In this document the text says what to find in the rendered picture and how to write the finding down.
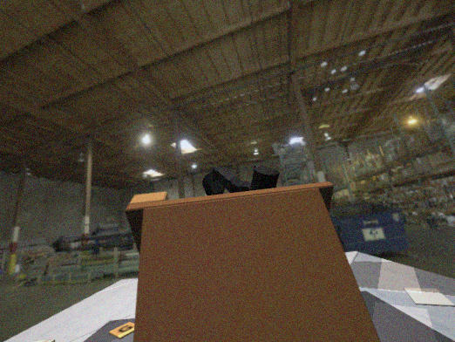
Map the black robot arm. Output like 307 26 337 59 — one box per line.
202 165 279 195

